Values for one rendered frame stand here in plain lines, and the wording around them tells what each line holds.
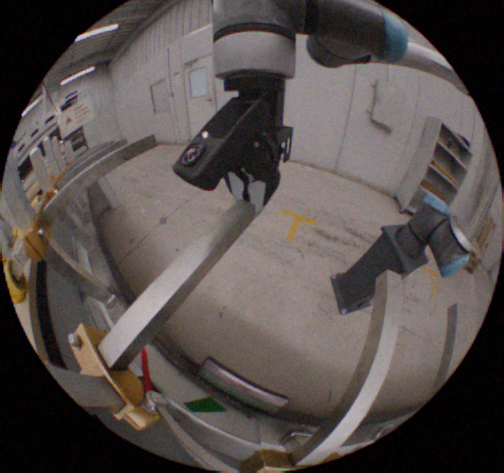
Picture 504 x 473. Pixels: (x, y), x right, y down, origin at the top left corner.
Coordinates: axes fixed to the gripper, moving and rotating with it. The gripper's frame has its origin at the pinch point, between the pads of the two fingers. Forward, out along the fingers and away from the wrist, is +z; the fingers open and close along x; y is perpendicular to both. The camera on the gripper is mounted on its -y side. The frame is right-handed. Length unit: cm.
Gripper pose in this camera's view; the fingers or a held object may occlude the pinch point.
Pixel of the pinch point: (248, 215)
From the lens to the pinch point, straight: 25.4
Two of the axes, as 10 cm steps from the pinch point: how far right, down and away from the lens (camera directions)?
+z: 0.1, 6.8, 7.3
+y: 5.3, -6.2, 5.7
